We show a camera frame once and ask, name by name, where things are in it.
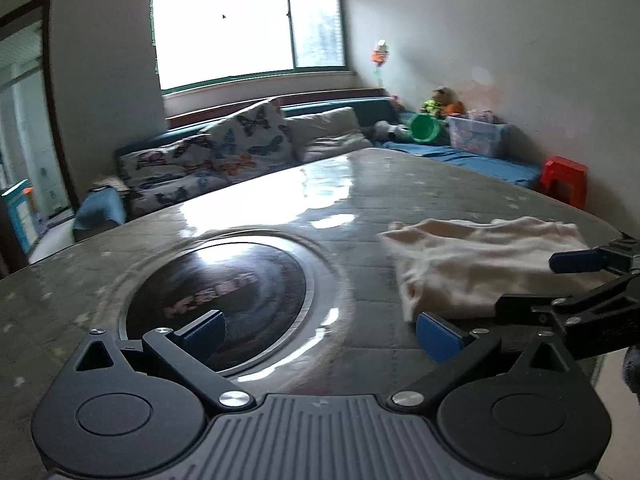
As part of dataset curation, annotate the cream garment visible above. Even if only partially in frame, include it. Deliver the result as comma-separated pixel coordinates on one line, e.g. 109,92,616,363
378,217,614,323

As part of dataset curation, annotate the round black induction cooktop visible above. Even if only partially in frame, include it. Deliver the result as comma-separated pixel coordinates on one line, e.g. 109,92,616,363
118,231,316,376

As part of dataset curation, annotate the red plastic stool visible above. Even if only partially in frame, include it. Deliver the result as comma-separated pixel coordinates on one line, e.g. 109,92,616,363
537,156,588,209

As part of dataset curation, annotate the blue folded blanket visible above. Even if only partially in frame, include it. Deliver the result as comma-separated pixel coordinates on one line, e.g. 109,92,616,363
73,186,127,236

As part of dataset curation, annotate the clear plastic storage box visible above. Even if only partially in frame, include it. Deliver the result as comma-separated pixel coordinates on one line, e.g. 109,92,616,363
446,116,511,158

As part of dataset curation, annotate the grey quilted star tablecloth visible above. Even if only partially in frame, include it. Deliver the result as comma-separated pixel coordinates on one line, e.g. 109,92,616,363
1,148,618,479

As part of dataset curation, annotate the butterfly print cushion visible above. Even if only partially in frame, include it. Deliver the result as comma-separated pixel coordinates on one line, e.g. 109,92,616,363
118,100,295,217

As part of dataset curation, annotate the green plastic basin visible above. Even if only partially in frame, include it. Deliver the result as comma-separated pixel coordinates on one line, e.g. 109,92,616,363
407,113,442,144

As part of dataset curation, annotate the plush toy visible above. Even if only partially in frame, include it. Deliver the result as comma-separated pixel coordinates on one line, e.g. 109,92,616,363
421,86,465,119

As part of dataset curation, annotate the beige pillow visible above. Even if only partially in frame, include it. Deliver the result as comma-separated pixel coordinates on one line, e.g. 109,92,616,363
285,107,372,164

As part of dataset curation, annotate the colourful pinwheel toy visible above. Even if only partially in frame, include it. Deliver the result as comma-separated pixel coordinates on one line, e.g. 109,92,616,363
371,39,390,88

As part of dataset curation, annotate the window with green frame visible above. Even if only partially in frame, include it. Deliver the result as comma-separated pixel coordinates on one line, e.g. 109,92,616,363
151,0,347,93

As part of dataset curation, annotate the dark wooden door frame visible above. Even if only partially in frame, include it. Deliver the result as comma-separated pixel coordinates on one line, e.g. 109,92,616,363
1,0,79,219

